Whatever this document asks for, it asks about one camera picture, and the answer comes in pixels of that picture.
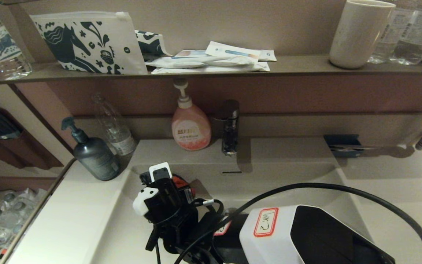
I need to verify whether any orange fluffy cloth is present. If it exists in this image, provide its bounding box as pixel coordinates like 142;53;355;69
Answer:
173;176;197;197

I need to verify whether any chrome faucet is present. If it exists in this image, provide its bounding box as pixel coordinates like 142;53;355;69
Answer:
213;99;240;156

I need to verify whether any white sink basin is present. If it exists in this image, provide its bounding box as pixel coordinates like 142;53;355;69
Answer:
2;138;422;264

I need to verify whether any pink soap pump bottle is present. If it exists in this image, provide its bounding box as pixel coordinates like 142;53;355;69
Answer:
171;79;212;151

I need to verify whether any dark green pump bottle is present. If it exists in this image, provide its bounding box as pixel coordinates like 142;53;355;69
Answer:
61;117;121;181

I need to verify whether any empty clear plastic bottle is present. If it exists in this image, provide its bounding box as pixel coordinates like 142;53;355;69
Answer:
92;93;137;157

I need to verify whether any flat white plastic packet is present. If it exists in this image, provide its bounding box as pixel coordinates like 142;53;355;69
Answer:
151;62;271;75

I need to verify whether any white packet orange blue print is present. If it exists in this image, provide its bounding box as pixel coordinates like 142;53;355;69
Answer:
174;49;211;59

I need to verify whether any bag of clear plastic bottles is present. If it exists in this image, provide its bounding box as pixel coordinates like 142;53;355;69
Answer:
0;188;48;253

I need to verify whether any small folded blue print pouch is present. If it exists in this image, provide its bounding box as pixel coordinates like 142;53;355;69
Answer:
135;30;171;61

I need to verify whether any white toothbrush packet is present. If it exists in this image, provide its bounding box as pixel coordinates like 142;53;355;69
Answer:
206;41;261;62

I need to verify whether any dark soap tray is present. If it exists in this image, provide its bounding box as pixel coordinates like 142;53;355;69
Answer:
323;134;363;158

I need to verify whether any white pouch blue horse print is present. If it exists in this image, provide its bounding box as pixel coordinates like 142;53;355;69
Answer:
30;11;148;75

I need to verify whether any water bottle blue horse label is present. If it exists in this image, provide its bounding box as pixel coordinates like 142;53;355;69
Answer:
0;0;33;80

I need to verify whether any beige ceramic cup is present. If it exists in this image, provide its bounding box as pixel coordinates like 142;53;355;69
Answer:
329;0;396;69

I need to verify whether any clear water bottle white label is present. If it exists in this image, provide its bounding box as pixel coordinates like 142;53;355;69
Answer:
368;0;398;63
390;0;422;65

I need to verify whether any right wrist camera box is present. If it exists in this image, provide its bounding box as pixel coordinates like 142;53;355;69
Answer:
133;162;172;217

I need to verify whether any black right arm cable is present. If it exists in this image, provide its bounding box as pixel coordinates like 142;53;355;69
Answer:
155;183;422;264

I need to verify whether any brown wall shelf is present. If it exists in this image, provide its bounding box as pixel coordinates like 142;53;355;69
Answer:
0;55;422;87

